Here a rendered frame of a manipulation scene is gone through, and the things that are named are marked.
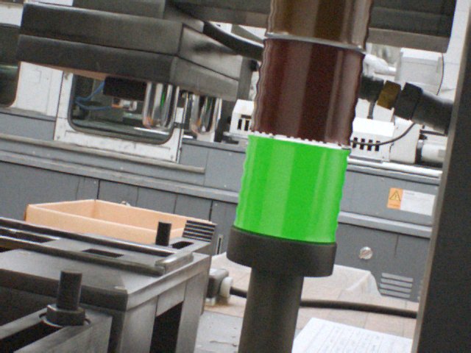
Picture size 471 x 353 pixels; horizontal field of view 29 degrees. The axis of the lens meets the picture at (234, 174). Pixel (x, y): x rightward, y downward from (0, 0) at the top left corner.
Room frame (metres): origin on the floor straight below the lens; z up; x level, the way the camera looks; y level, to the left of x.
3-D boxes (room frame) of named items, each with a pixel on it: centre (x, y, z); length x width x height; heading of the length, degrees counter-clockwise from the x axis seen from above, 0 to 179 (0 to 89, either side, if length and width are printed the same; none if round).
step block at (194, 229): (0.85, 0.03, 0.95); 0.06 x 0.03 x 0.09; 169
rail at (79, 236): (0.66, 0.08, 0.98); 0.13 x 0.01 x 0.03; 79
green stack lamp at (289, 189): (0.33, -0.02, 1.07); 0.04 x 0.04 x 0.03
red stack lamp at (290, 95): (0.33, -0.02, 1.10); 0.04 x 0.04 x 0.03
